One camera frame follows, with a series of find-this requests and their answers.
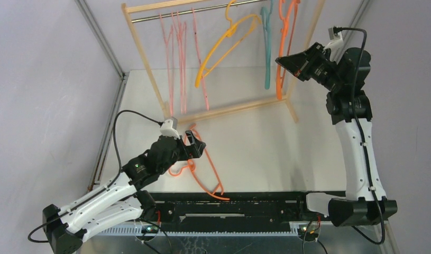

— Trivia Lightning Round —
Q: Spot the wooden clothes rack frame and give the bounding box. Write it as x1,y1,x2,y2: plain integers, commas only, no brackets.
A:
121,1,325,124

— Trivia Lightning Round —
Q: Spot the aluminium frame post right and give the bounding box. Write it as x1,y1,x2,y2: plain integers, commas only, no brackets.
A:
331,0,373,61

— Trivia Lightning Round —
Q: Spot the metal cable tray base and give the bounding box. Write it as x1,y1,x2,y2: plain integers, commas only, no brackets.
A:
78,220,401,253

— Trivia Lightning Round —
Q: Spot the orange plastic hanger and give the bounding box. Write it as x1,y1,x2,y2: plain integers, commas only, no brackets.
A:
276,0,300,100
168,122,231,202

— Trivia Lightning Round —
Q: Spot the black left camera cable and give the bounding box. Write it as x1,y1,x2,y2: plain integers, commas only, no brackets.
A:
27,110,164,244

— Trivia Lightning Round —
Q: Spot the metal rack rod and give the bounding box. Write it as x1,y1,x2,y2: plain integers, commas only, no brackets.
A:
131,0,264,24

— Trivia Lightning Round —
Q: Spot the aluminium frame post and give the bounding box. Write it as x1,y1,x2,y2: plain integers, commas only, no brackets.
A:
331,0,373,61
74,0,129,194

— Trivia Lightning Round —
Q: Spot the hanging pink wire hanger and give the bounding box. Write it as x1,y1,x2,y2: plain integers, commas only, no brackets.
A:
160,14,175,116

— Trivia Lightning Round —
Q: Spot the teal plastic hanger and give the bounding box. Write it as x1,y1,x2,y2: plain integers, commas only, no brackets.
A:
260,1,274,90

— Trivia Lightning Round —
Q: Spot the yellow plastic hanger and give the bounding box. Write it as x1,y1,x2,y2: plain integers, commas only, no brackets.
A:
195,0,263,89

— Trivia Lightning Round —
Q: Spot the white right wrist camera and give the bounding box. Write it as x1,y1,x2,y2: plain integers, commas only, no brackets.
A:
324,26,344,51

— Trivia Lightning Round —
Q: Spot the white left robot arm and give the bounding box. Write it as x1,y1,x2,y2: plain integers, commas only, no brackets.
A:
42,112,294,253

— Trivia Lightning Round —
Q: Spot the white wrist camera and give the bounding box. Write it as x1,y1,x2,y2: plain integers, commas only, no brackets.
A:
324,26,344,51
160,117,180,139

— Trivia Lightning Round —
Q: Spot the aluminium frame post left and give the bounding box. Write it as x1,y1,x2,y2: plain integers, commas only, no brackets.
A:
74,0,129,194

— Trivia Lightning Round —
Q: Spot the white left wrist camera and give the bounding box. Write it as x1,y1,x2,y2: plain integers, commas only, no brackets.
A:
160,117,180,139

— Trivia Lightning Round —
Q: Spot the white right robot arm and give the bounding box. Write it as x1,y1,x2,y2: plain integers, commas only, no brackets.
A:
295,43,398,226

